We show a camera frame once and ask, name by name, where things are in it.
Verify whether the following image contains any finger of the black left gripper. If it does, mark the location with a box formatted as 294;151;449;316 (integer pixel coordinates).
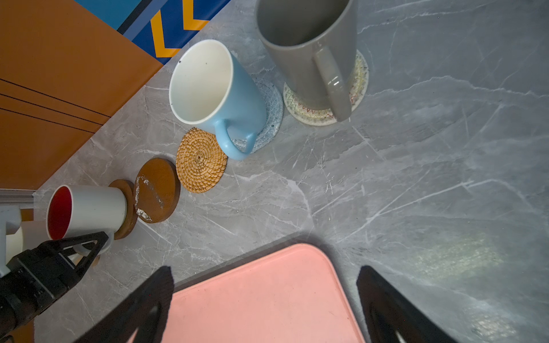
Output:
40;232;109;279

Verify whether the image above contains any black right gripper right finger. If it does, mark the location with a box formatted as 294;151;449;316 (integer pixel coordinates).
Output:
356;266;456;343

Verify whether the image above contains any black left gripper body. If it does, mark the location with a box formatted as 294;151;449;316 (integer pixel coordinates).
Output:
1;248;78;337

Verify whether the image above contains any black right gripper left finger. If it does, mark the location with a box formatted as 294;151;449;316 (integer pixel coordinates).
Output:
77;266;174;342

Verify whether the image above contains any matte brown wooden coaster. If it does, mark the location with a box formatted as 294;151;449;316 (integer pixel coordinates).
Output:
109;180;138;240

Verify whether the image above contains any red inside mug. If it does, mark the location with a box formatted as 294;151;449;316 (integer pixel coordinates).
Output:
46;185;127;254

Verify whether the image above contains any glossy brown wooden coaster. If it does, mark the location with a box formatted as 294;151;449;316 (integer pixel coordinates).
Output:
134;158;181;224

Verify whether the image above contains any woven rattan coaster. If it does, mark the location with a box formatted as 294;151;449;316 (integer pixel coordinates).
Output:
176;128;228;194

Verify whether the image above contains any light blue mug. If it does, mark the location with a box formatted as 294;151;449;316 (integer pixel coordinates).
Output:
169;39;267;161

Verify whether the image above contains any light blue rope coaster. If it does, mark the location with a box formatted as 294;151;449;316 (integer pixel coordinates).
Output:
208;64;284;161

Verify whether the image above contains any grey mug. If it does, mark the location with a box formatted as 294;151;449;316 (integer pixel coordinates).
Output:
254;0;358;121

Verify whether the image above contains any pink tray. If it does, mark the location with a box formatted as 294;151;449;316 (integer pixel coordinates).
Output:
162;244;365;342

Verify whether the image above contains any aluminium frame post left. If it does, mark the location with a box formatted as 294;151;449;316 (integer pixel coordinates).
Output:
0;189;34;209

